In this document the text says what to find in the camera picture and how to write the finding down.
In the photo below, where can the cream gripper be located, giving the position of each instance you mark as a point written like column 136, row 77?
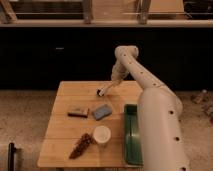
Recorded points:
column 119, row 72

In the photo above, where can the white handled dish brush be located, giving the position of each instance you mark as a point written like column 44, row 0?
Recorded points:
column 102, row 91

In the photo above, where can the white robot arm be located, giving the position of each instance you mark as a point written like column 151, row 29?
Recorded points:
column 158, row 111

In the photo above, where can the brown wooden block brush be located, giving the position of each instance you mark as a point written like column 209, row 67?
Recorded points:
column 78, row 112

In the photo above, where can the green plastic tray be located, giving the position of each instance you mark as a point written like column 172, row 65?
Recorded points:
column 132, row 146

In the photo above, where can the blue sponge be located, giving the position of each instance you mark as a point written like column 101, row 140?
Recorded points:
column 102, row 111

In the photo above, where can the white paper cup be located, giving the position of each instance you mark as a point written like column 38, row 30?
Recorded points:
column 102, row 134

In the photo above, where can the wooden table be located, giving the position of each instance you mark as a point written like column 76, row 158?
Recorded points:
column 63, row 131

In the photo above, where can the brown pine cone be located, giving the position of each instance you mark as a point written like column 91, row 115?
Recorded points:
column 82, row 144

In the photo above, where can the dark cabinet counter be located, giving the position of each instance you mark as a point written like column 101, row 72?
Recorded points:
column 42, row 57

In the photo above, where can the black post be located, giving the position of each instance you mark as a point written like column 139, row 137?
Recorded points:
column 11, row 153

